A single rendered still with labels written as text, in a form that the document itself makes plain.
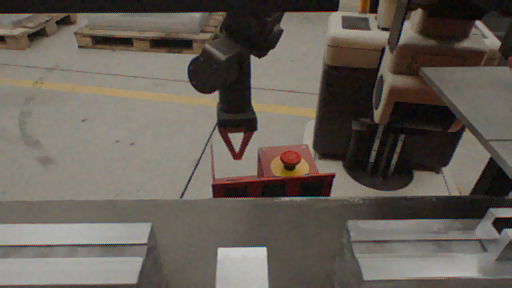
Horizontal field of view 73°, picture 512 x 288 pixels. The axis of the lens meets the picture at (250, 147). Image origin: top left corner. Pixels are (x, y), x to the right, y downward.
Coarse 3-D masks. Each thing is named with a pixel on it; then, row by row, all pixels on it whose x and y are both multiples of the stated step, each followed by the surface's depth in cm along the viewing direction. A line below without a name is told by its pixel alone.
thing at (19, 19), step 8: (0, 16) 316; (8, 16) 316; (16, 16) 316; (24, 16) 316; (32, 16) 320; (40, 16) 328; (0, 24) 304; (8, 24) 302; (16, 24) 305; (24, 24) 313
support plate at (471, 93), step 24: (432, 72) 48; (456, 72) 48; (480, 72) 48; (504, 72) 48; (456, 96) 43; (480, 96) 43; (504, 96) 43; (480, 120) 39; (504, 120) 39; (504, 144) 35; (504, 168) 33
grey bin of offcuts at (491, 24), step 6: (492, 12) 223; (486, 18) 227; (492, 18) 226; (498, 18) 225; (504, 18) 225; (510, 18) 224; (486, 24) 229; (492, 24) 228; (498, 24) 227; (504, 24) 227; (492, 30) 230; (498, 30) 230; (504, 30) 229; (498, 36) 231; (498, 60) 241; (504, 60) 240; (498, 66) 243; (504, 66) 242
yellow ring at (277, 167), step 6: (276, 162) 67; (300, 162) 67; (276, 168) 65; (282, 168) 65; (300, 168) 65; (306, 168) 65; (276, 174) 64; (282, 174) 64; (288, 174) 64; (294, 174) 64; (300, 174) 64
